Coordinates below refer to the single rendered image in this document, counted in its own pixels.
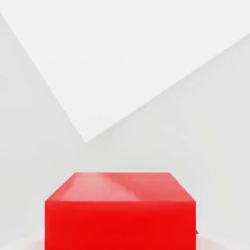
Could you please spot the small red cube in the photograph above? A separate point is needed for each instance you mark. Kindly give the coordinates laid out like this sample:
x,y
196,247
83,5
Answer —
x,y
120,220

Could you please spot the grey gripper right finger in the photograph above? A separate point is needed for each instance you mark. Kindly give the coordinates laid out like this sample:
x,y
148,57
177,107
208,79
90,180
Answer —
x,y
201,245

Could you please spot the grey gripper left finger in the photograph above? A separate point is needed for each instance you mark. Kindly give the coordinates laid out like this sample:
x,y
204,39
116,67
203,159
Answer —
x,y
39,246

